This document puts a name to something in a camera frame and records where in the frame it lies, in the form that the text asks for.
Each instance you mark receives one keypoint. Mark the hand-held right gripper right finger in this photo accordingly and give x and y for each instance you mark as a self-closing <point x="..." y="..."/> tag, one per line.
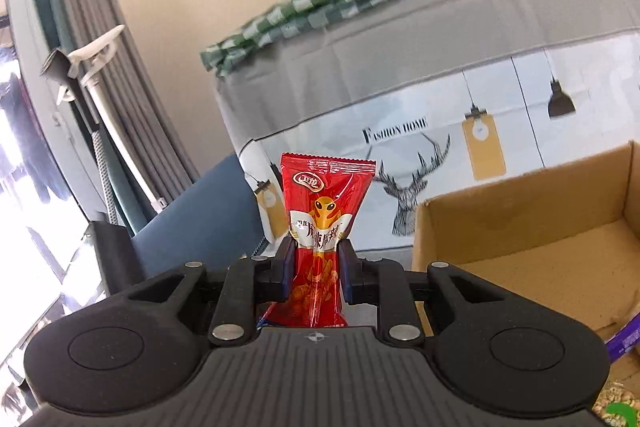
<point x="345" y="269"/>

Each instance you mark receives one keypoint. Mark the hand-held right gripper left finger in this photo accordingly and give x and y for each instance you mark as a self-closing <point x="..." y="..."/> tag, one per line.
<point x="288" y="267"/>

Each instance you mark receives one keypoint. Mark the tall red snack packet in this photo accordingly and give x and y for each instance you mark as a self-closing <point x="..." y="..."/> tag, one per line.
<point x="320" y="202"/>

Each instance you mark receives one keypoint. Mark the brown cardboard box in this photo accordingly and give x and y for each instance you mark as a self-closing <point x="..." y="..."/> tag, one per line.
<point x="540" y="257"/>

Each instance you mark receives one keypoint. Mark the dark furniture piece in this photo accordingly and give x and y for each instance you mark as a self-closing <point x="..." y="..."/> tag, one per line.
<point x="112" y="257"/>

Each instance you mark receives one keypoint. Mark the grey deer print cloth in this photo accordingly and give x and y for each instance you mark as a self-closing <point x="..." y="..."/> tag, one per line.
<point x="400" y="57"/>

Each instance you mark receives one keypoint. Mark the white plastic clip pole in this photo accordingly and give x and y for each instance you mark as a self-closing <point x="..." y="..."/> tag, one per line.
<point x="112" y="117"/>

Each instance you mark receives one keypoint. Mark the glass window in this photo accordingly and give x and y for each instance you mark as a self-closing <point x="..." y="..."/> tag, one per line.
<point x="30" y="207"/>

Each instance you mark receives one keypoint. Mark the grey curtain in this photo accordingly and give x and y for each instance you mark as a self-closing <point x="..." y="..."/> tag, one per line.
<point x="125" y="57"/>

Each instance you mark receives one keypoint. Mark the purple snack packet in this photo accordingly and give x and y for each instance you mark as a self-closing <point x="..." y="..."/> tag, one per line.
<point x="625" y="337"/>

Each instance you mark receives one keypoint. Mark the green label nut packet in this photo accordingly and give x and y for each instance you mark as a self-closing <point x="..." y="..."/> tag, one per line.
<point x="620" y="409"/>

